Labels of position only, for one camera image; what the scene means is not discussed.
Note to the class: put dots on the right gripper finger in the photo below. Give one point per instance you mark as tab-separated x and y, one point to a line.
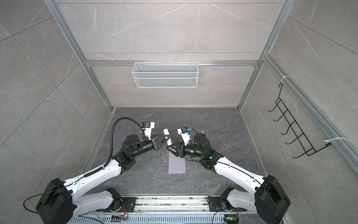
173	146
174	151

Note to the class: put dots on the grey purple envelope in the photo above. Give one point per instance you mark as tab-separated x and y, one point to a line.
176	165

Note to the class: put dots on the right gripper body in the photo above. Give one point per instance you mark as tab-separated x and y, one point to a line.
190	150

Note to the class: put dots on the white glue stick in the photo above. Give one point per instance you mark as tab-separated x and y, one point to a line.
166	132

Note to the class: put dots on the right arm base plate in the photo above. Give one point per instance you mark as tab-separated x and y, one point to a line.
214	204

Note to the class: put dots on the white vented cable duct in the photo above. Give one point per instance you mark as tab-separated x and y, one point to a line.
152	219

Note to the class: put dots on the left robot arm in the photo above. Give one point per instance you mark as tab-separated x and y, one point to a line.
57	203

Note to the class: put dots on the aluminium rail frame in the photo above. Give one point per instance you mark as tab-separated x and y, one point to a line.
173	205

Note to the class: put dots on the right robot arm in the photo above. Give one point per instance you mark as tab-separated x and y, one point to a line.
251	183

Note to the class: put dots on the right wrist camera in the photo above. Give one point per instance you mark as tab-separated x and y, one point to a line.
184	132

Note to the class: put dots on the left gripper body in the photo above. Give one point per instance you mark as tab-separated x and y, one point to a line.
155	144

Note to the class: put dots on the black wire hook rack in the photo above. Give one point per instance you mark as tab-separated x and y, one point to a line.
294	128

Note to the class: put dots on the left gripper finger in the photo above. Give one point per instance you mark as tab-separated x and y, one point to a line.
160	136
165	142

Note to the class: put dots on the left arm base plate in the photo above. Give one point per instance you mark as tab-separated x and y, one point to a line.
129	203

